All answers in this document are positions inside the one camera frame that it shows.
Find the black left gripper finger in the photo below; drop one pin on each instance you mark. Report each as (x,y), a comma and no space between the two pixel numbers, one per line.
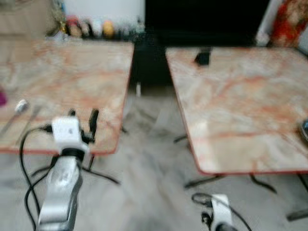
(94,120)
(72,113)

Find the stainless steel bowl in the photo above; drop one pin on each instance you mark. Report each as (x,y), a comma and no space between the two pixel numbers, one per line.
(305,130)

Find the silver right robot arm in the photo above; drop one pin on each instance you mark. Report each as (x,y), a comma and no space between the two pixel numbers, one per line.
(225,228)

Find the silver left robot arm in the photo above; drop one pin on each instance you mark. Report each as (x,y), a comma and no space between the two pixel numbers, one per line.
(60,192)

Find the marble top folding table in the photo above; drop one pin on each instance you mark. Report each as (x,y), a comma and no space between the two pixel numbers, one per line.
(67,77)
(240,110)

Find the steel spoon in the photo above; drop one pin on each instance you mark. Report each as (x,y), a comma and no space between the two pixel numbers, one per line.
(21,106)

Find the purple plastic cup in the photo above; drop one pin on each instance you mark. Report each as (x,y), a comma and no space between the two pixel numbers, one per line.
(2,99)

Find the red lidded jar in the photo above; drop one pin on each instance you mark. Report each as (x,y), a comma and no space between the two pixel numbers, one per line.
(72,28)

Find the white round figurine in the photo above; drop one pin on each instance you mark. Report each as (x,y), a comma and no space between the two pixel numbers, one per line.
(96,29)

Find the yellow egg figurine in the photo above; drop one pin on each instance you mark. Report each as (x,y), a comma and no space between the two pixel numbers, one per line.
(108,30)

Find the gold trophy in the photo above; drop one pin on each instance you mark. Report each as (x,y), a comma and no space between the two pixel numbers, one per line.
(59,19)

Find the light wooden cabinet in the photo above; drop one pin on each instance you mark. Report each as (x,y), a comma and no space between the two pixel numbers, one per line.
(24,19)

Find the black phone holder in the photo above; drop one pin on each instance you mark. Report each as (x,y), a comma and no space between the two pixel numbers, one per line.
(203,57)

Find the black television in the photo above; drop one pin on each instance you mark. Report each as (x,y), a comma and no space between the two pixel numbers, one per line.
(207,14)

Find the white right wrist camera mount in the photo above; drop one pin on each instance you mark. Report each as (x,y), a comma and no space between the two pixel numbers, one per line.
(221,209)

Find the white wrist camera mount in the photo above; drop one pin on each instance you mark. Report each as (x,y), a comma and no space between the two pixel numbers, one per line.
(221,209)
(66,132)

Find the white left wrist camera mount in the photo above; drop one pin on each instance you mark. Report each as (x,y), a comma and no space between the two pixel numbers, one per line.
(66,132)

